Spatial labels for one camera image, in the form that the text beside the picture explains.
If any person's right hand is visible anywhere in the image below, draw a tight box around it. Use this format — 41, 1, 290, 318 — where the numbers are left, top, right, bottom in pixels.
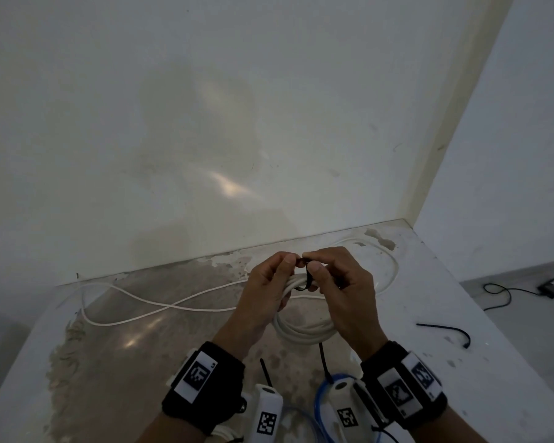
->
301, 246, 390, 364

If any person's left hand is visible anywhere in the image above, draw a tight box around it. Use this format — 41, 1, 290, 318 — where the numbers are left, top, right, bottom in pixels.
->
211, 252, 302, 361

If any blue cable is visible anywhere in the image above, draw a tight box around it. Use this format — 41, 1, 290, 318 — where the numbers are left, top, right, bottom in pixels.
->
315, 373, 366, 443

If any clear blue-striped cable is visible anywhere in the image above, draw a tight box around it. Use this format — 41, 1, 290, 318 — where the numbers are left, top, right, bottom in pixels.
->
281, 405, 324, 443

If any person's right forearm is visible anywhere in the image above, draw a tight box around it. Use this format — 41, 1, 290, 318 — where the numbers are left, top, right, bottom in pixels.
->
411, 405, 490, 443

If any black power cord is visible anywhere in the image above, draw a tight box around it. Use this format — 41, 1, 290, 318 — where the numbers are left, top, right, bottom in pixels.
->
483, 283, 541, 312

